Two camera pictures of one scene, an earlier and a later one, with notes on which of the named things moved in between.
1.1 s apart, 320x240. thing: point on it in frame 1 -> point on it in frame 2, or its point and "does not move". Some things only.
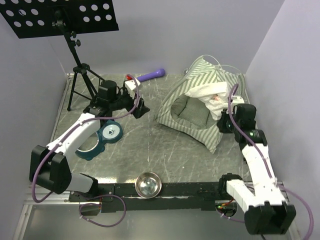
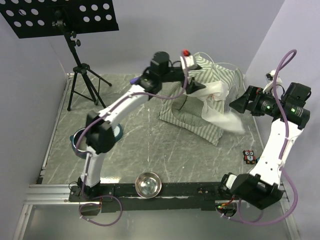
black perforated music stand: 32,18 does not move
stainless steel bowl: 148,185 does not move
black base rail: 117,197 does not move
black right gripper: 224,114 -> 253,94
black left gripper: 141,109 -> 194,86
